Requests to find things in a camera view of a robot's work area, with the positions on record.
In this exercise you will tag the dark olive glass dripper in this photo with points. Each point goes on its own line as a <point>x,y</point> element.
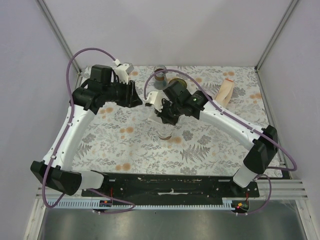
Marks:
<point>179,80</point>

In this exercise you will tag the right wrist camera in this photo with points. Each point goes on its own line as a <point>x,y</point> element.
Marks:
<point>154,99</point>

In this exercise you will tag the white paper coffee filter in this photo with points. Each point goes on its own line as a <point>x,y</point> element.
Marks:
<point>154,118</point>

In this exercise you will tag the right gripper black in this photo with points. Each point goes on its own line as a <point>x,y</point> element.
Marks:
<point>162,115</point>

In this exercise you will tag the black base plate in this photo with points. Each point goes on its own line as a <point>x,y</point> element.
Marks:
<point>173,189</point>

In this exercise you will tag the left aluminium frame post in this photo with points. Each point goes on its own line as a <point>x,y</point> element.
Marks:
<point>54,27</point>

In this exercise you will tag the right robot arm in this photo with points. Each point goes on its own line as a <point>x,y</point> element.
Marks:
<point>176,101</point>

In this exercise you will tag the white cable duct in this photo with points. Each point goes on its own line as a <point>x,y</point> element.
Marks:
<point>106,204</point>

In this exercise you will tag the floral tablecloth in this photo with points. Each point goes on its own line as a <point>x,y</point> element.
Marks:
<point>121,139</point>

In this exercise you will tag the clear glass dripper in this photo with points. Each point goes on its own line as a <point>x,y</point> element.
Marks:
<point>165,131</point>

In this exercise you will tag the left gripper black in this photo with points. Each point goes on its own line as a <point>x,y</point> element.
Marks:
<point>131,99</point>

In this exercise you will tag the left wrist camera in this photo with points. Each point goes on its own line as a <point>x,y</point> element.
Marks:
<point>123,70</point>

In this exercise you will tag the aluminium frame post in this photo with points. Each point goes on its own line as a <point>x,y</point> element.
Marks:
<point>54,27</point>
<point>276,34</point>

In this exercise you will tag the right aluminium frame post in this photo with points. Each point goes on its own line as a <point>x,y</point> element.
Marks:
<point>276,34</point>

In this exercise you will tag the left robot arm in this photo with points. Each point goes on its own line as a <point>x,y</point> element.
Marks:
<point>103,86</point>

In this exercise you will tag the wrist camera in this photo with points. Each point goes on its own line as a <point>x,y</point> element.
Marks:
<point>123,70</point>
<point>154,99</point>

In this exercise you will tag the glass carafe with brown band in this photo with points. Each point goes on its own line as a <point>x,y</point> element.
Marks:
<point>160,79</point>

